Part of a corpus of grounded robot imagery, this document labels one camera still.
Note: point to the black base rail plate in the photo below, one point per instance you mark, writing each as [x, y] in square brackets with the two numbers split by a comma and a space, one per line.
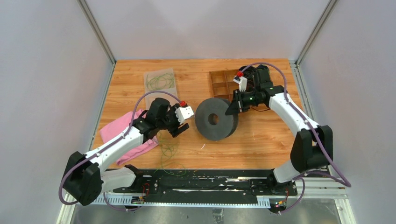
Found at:
[224, 188]

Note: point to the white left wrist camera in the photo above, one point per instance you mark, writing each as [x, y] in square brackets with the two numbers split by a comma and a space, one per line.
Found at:
[183, 112]

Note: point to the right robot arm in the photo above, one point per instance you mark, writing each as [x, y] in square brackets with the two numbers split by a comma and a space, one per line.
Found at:
[312, 147]

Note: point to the aluminium frame post right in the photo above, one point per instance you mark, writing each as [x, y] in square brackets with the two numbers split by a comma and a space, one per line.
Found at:
[296, 64]

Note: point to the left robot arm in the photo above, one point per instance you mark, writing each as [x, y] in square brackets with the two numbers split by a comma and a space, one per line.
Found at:
[86, 176]

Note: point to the wooden compartment tray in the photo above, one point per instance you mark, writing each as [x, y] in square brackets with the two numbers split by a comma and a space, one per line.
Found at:
[222, 84]

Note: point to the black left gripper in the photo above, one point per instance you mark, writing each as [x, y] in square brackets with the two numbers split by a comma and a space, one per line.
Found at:
[181, 129]

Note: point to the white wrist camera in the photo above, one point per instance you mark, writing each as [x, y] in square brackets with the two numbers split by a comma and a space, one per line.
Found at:
[241, 81]
[183, 112]

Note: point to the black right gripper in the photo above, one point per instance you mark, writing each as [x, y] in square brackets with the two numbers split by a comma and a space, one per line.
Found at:
[234, 107]

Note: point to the aluminium frame post left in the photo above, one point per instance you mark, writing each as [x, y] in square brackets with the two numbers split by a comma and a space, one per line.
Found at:
[97, 31]

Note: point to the pink folded cloth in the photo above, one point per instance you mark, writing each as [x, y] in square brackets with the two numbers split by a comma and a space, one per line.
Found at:
[112, 131]

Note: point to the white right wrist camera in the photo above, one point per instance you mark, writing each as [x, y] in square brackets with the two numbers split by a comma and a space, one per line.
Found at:
[241, 81]

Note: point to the clear plastic box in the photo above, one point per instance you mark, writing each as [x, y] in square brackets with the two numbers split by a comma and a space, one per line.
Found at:
[160, 80]

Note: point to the aluminium frame post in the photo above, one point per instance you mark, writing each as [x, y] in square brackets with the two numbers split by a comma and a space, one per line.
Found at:
[296, 64]
[97, 31]

